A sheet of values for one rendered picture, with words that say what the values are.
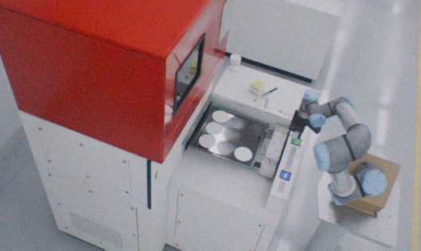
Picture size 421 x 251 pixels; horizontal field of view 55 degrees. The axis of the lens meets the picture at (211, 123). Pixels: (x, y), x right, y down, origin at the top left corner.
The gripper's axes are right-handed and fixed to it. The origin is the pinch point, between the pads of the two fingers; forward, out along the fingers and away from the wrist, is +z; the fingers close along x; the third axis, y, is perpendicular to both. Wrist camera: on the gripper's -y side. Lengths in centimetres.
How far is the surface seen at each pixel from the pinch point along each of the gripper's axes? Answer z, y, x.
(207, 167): 16, 42, 28
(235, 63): -6, 53, -41
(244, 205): 16.1, 15.7, 43.2
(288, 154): 2.1, 2.4, 11.0
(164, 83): -71, 54, 65
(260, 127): 8.2, 23.2, -7.2
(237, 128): 8.2, 35.2, -0.5
